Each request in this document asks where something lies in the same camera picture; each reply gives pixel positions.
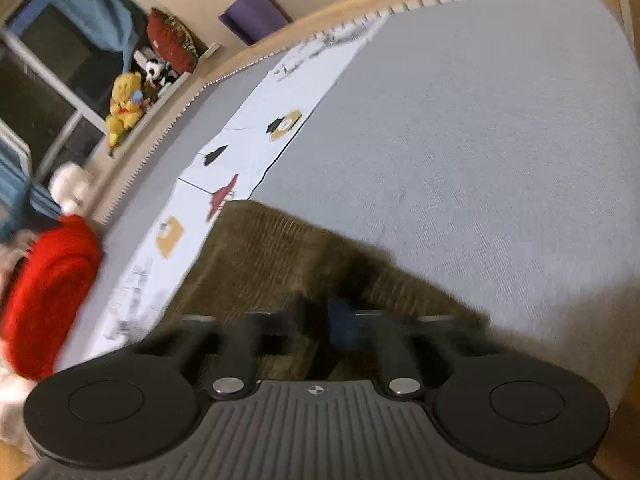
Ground yellow plush toy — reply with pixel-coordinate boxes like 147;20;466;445
104;72;144;156

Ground blue hanging cloth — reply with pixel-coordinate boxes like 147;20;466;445
48;0;144;73

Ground brown corduroy pants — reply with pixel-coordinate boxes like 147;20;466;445
159;199;494;384

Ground panda plush toy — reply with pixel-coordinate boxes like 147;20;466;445
144;58;178;89

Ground purple mat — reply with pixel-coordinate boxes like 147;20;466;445
218;0;291;46

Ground dark red cushion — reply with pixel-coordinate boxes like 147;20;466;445
146;8;198;75

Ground folded red knit blanket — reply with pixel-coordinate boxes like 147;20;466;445
1;214;103;382

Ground white deer print cloth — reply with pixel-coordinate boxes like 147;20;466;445
55;18;385;370

